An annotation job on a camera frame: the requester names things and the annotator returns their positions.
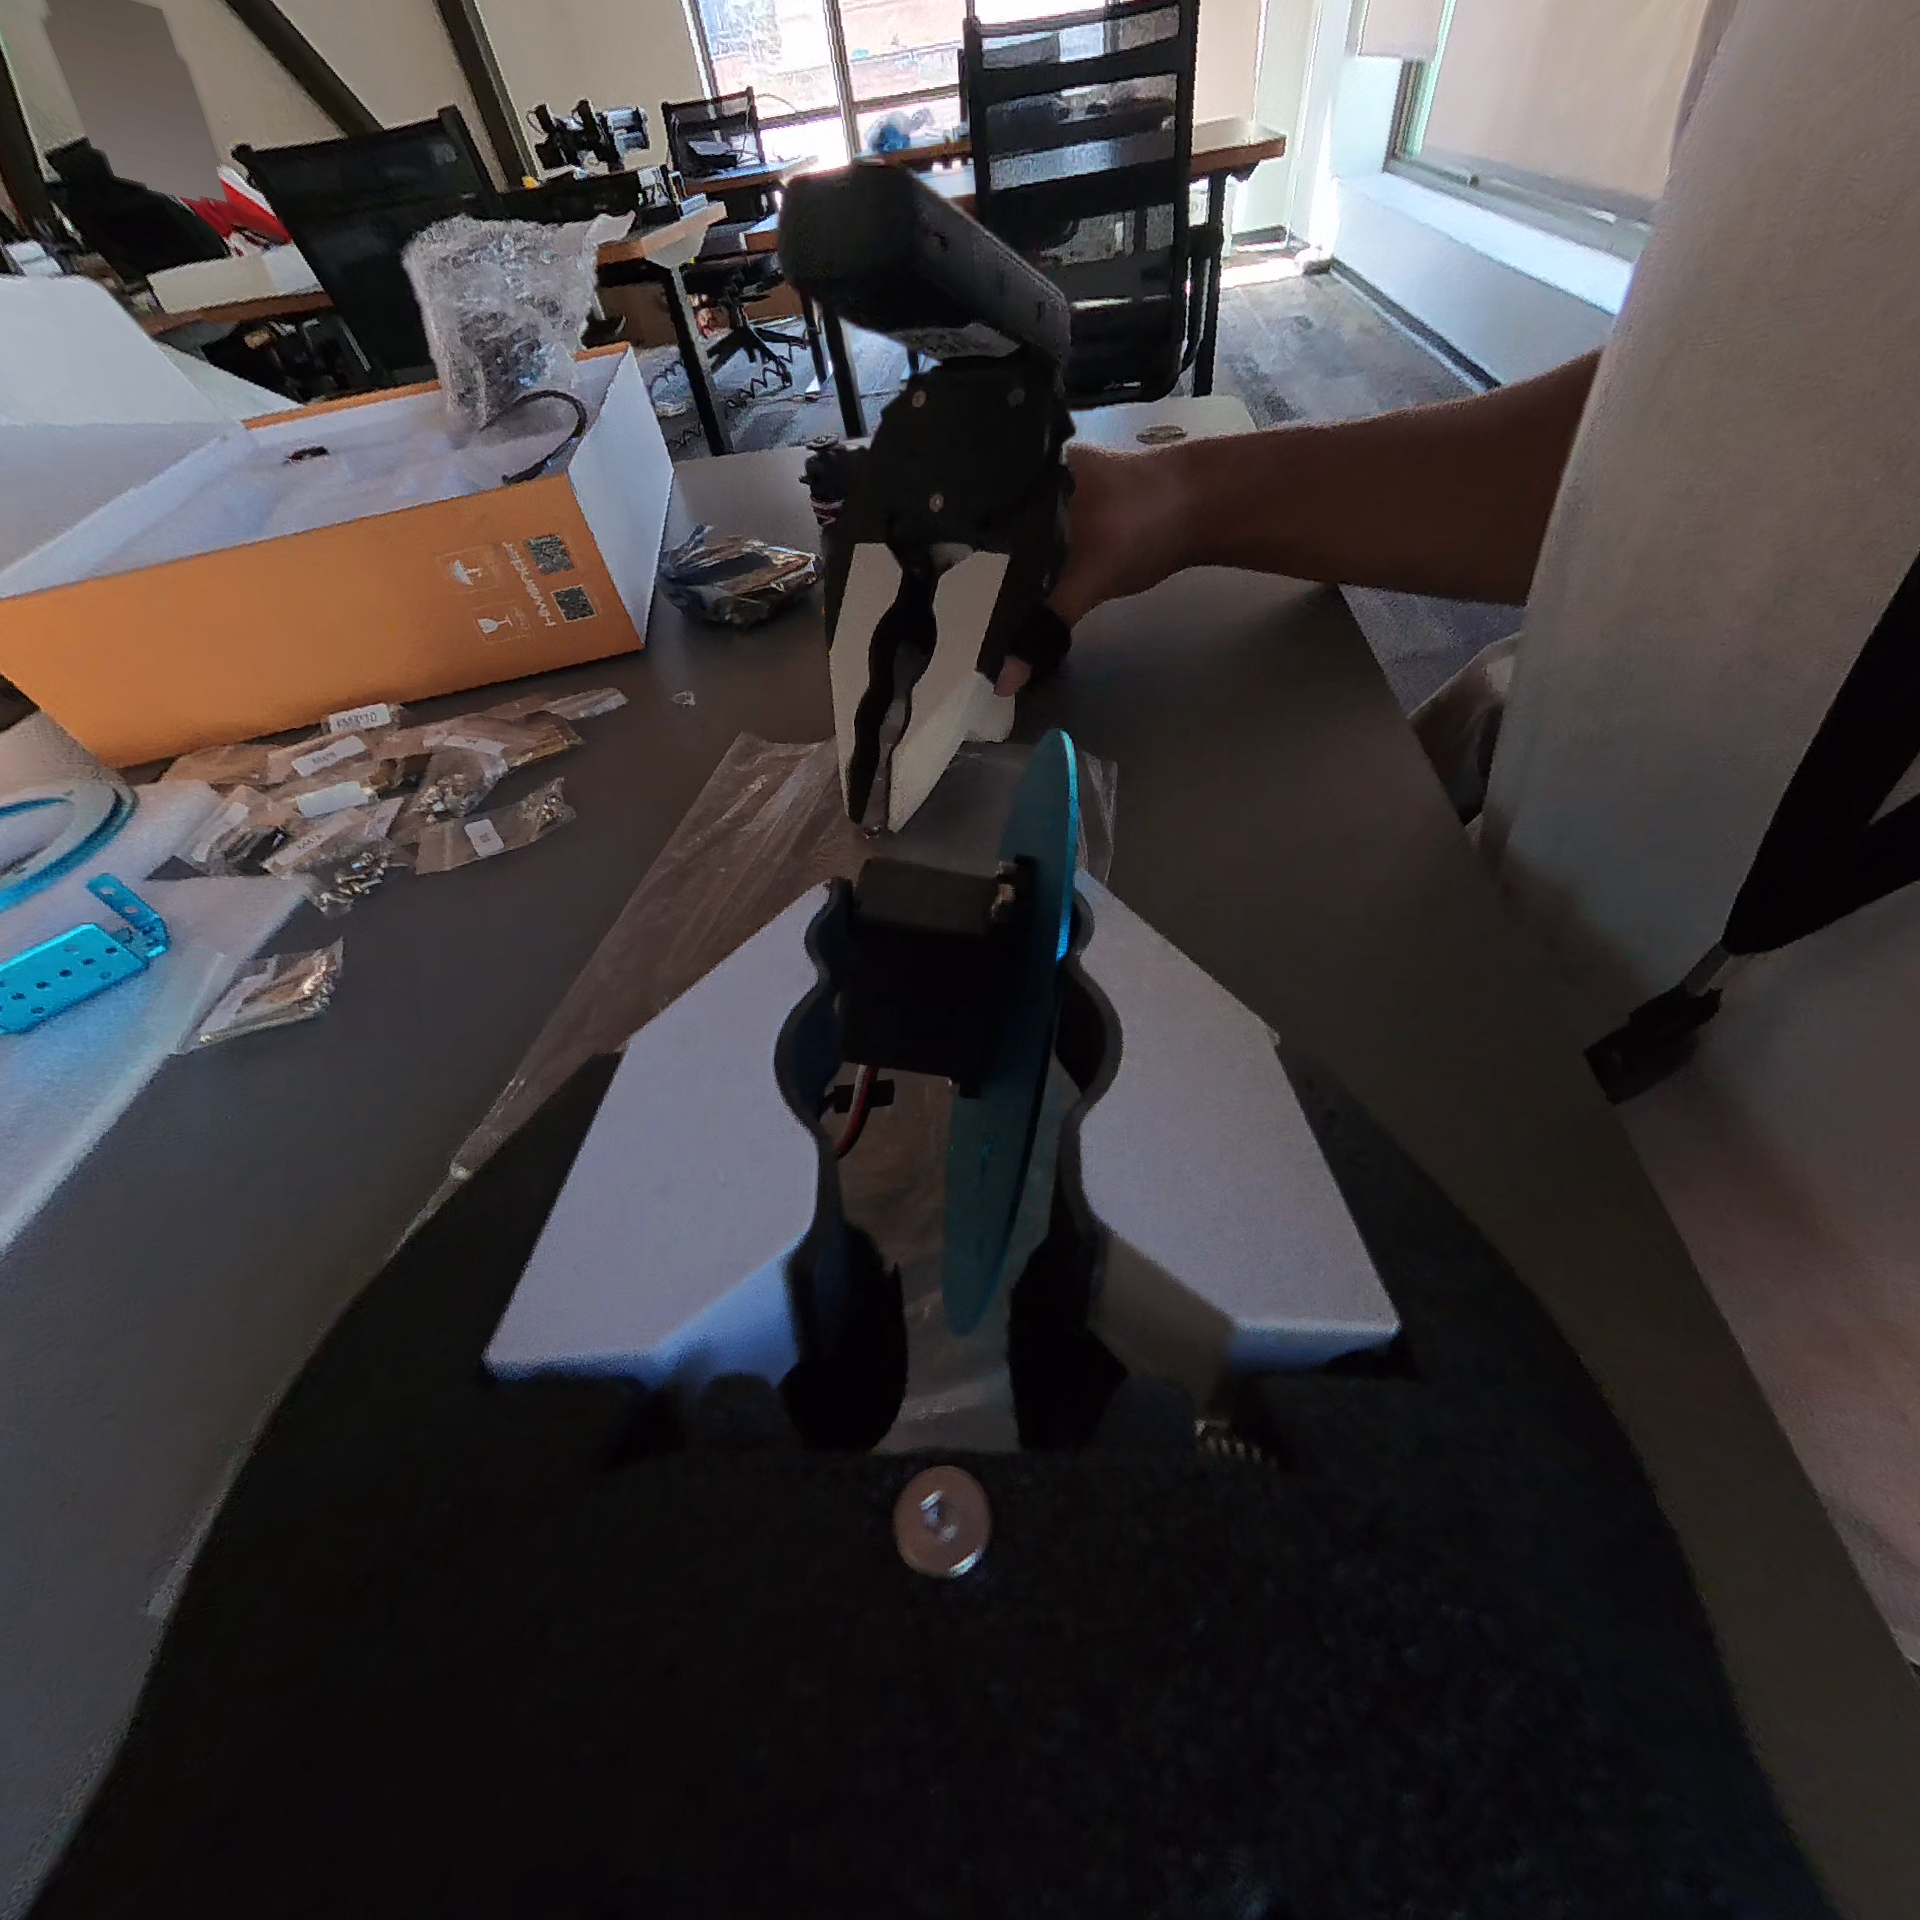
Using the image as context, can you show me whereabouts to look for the beige window blinds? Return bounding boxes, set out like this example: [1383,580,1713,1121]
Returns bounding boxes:
[1352,0,1720,231]

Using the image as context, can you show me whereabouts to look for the black servo motor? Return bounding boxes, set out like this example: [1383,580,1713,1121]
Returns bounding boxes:
[828,854,1040,1096]

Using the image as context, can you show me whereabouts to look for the black lanyard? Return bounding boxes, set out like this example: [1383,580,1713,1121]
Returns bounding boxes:
[1584,583,1920,1107]

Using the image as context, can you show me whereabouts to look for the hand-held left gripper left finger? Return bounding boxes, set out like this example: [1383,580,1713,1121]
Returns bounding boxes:
[485,884,858,1384]

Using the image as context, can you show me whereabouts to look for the dark grey desk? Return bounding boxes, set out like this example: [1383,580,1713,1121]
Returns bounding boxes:
[0,394,1920,1920]

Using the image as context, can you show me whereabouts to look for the orange cardboard box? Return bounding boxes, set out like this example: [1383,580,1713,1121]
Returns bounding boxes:
[0,274,680,771]

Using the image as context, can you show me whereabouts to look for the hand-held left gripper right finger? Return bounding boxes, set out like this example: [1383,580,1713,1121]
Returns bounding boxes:
[1049,882,1404,1409]

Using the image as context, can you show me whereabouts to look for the pile of clear hardware bags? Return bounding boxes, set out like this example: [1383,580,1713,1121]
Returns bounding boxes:
[150,687,632,1057]

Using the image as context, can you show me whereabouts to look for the black camera on tripod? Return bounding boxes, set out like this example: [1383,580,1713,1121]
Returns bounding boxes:
[526,95,656,177]

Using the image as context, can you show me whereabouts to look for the bubble wrap bundle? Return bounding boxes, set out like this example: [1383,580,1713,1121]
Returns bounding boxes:
[399,214,605,432]

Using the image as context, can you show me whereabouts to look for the red white black servo cable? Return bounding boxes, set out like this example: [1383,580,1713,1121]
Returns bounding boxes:
[815,1070,905,1162]

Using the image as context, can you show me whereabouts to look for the blue metal U bracket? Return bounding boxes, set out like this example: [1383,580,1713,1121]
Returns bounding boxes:
[0,871,175,1041]

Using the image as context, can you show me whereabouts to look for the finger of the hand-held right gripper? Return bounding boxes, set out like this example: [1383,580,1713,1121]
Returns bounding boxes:
[824,539,910,831]
[882,548,1024,838]

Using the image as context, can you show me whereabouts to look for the dark blue plastic bundle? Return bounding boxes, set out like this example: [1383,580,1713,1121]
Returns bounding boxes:
[656,522,824,633]

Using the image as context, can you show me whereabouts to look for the white foam sheet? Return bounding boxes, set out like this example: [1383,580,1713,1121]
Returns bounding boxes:
[0,702,313,1251]

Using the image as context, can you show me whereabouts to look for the blue metal ring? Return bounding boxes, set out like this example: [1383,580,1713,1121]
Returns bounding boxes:
[0,769,142,915]

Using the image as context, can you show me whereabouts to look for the clear plastic bag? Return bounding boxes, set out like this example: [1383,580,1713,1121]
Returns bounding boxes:
[450,728,1122,1452]

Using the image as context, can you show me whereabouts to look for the blue round metal plate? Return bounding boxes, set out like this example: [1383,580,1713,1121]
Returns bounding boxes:
[941,729,1086,1336]

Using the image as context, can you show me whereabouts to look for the person's right hand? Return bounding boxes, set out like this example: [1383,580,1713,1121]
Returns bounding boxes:
[989,439,1205,707]

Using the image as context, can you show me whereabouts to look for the black metal rack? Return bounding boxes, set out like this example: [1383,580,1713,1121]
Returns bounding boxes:
[958,0,1207,412]

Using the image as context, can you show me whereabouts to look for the black curved cable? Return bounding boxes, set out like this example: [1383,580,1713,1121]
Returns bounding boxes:
[498,387,591,488]

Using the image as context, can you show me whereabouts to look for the black office chair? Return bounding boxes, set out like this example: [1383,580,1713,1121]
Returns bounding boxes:
[656,88,823,395]
[228,104,506,402]

